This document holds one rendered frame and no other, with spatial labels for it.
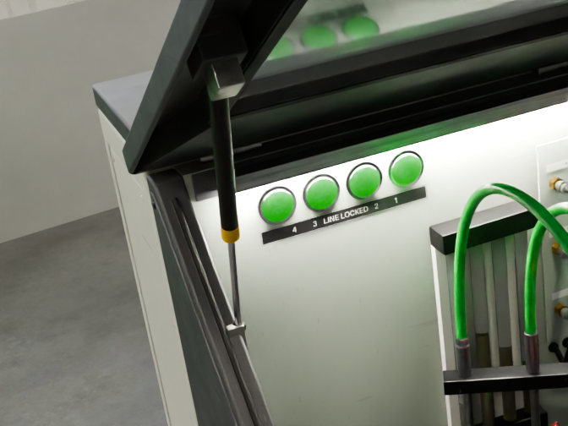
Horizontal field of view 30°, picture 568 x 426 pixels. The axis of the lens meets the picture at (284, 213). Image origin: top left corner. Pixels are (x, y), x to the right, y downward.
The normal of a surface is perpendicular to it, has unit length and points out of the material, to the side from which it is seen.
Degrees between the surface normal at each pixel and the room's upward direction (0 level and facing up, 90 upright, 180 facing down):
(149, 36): 90
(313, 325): 90
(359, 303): 90
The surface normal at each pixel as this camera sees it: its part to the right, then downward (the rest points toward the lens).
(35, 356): -0.14, -0.91
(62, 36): 0.44, 0.30
